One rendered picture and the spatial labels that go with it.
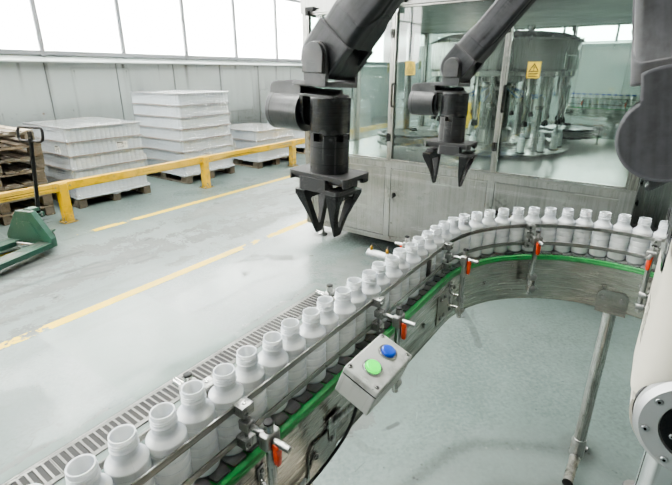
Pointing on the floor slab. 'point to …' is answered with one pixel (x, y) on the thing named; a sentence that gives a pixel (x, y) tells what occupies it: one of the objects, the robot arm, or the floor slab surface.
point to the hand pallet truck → (28, 219)
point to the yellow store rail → (141, 175)
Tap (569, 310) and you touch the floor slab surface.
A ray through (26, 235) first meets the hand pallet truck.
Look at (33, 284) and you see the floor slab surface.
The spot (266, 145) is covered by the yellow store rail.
